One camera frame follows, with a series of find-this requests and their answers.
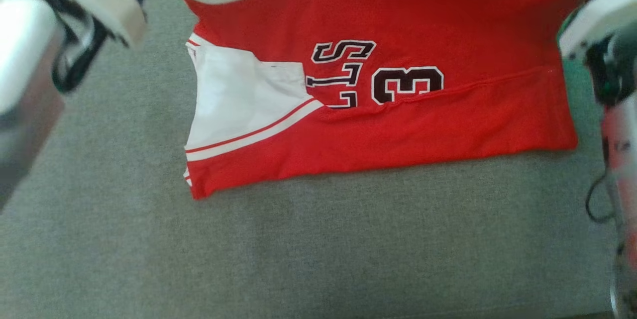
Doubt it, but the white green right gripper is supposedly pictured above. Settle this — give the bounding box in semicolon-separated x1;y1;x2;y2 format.
557;0;637;82

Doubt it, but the red and white jersey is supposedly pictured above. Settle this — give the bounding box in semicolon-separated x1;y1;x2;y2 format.
174;0;588;201

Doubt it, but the grey ottoman cushion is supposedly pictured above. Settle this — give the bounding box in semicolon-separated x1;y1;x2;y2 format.
0;0;637;319

